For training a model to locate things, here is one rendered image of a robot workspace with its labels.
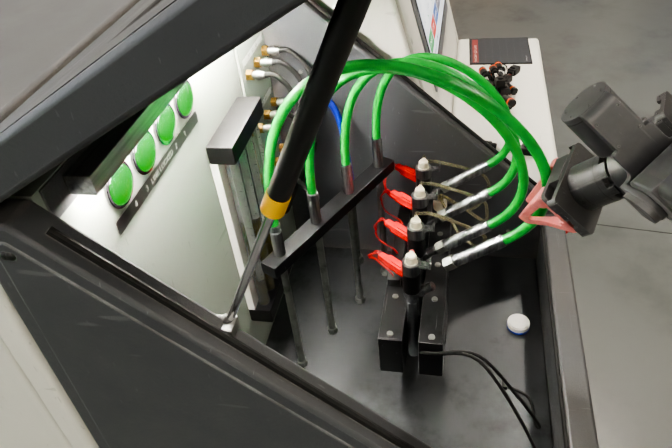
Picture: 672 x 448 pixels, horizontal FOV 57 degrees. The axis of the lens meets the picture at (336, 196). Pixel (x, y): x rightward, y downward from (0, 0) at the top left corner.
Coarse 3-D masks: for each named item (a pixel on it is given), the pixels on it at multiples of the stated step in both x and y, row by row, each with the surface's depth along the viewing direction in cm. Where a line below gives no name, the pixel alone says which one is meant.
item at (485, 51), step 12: (480, 48) 171; (492, 48) 170; (504, 48) 169; (516, 48) 169; (528, 48) 168; (480, 60) 165; (492, 60) 165; (504, 60) 164; (516, 60) 163; (528, 60) 163
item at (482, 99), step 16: (352, 64) 72; (368, 64) 72; (384, 64) 71; (400, 64) 71; (416, 64) 71; (304, 80) 75; (432, 80) 71; (448, 80) 71; (288, 96) 77; (480, 96) 71; (288, 112) 78; (496, 112) 72; (272, 128) 80; (512, 128) 73; (272, 144) 82; (528, 144) 74; (272, 160) 84; (544, 160) 75; (544, 176) 76; (544, 208) 79; (272, 224) 91; (528, 224) 81; (512, 240) 83
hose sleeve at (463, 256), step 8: (488, 240) 85; (496, 240) 84; (472, 248) 86; (480, 248) 86; (488, 248) 85; (496, 248) 84; (456, 256) 88; (464, 256) 87; (472, 256) 86; (480, 256) 86; (456, 264) 88
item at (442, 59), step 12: (432, 60) 96; (444, 60) 96; (456, 60) 96; (468, 72) 96; (384, 84) 100; (480, 84) 97; (492, 96) 98; (372, 120) 105; (372, 132) 107; (372, 144) 108; (504, 144) 104; (504, 156) 104; (480, 168) 107; (456, 180) 109; (468, 180) 109; (444, 192) 111
